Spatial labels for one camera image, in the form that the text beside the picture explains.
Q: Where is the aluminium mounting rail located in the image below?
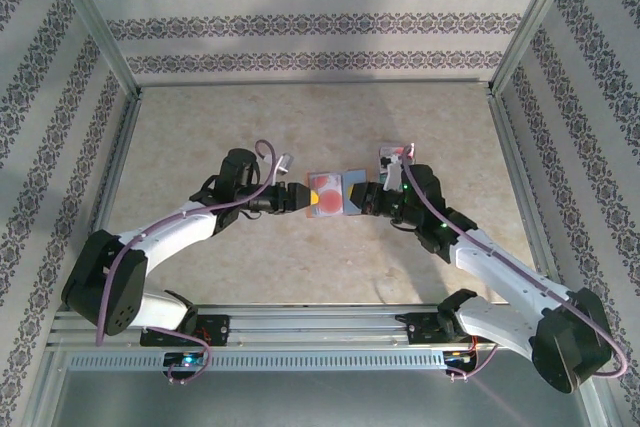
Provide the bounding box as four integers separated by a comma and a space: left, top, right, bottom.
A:
48, 304, 587, 349

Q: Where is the small controller board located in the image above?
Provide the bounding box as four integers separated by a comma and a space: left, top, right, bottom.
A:
163, 351, 207, 368
443, 349, 477, 366

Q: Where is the white card with pink circles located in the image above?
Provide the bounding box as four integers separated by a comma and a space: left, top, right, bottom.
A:
308, 171, 347, 214

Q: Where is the slotted metal cable duct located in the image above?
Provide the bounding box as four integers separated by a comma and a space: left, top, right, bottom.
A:
67, 350, 446, 372

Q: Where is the aluminium back rail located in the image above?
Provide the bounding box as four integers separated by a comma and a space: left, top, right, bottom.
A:
135, 76, 496, 91

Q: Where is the aluminium side rail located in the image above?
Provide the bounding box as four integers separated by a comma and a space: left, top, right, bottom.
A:
487, 89, 571, 308
67, 89, 146, 312

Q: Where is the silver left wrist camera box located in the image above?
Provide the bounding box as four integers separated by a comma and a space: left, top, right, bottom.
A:
272, 150, 295, 176

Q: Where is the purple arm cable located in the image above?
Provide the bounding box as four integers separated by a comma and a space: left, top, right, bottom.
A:
403, 144, 630, 383
94, 140, 281, 386

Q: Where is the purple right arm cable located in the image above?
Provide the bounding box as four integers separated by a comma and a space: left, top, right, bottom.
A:
403, 144, 630, 383

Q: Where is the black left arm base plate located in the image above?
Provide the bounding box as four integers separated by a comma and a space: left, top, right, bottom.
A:
139, 314, 232, 348

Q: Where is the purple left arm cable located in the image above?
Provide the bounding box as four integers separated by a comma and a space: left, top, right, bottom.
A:
94, 140, 281, 386

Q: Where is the tan leather card holder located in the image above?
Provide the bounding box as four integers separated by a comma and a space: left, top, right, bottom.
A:
304, 166, 370, 221

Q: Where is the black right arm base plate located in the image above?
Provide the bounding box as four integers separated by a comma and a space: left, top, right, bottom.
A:
407, 311, 497, 348

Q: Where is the grey metal sheet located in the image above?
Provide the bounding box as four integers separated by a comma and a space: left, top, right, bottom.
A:
49, 369, 594, 427

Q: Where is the aluminium frame post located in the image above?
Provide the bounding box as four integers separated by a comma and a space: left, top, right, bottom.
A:
42, 0, 145, 98
487, 0, 584, 97

